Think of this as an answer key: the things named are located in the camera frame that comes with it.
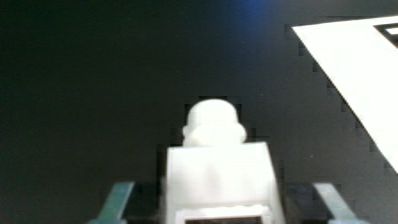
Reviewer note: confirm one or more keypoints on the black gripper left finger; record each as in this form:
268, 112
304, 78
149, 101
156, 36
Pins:
114, 205

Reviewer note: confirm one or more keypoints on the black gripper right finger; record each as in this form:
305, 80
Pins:
318, 206

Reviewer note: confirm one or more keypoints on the white table leg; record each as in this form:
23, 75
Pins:
220, 184

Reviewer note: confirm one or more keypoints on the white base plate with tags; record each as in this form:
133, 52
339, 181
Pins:
353, 49

